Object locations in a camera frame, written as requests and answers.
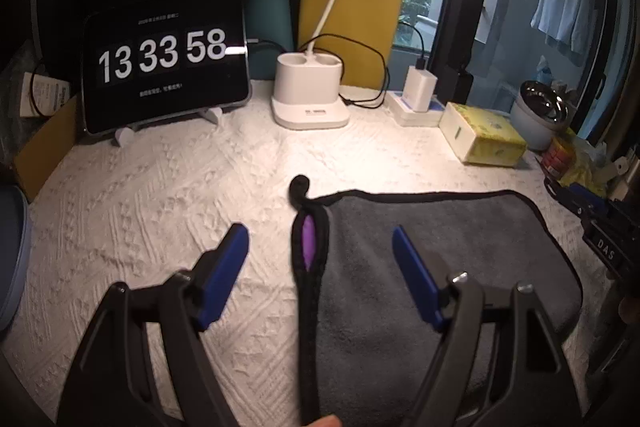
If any steel bowl on white pot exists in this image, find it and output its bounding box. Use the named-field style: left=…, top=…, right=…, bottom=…
left=510, top=80, right=570, bottom=152

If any white tablet stand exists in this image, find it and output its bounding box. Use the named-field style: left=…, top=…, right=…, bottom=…
left=113, top=107, right=224, bottom=147

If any white textured tablecloth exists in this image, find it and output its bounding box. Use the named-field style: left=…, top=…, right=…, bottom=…
left=2, top=81, right=610, bottom=426

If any white power adapter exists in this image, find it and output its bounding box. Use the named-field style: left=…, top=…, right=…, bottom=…
left=401, top=65, right=437, bottom=113

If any white power strip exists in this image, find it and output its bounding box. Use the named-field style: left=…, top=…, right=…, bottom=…
left=383, top=90, right=447, bottom=128

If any yellow tissue pack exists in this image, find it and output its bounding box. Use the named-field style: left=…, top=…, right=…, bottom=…
left=438, top=102, right=527, bottom=167

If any brown cardboard box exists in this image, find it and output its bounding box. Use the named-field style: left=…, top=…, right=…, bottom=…
left=11, top=96, right=79, bottom=202

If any yellow plastic bag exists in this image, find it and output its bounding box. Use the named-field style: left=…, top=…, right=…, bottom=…
left=560, top=130, right=606, bottom=197

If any fingertip at bottom edge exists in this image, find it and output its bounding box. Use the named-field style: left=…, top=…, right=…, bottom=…
left=306, top=414, right=343, bottom=427

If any black window frame post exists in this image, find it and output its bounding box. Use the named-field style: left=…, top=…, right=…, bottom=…
left=428, top=0, right=484, bottom=105

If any white hanging shirt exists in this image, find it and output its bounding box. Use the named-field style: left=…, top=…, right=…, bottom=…
left=530, top=0, right=596, bottom=56

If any black lamp cable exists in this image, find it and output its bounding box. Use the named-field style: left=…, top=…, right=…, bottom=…
left=246, top=22, right=431, bottom=110

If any blue plastic bowl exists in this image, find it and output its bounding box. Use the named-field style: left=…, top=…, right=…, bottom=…
left=0, top=185, right=32, bottom=332

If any purple and grey towel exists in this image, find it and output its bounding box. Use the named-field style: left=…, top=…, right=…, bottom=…
left=288, top=176, right=582, bottom=426

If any red tin can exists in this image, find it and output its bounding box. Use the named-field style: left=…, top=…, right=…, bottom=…
left=540, top=135, right=576, bottom=180

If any tablet showing clock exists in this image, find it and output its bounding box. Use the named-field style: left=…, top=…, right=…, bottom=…
left=80, top=0, right=250, bottom=135

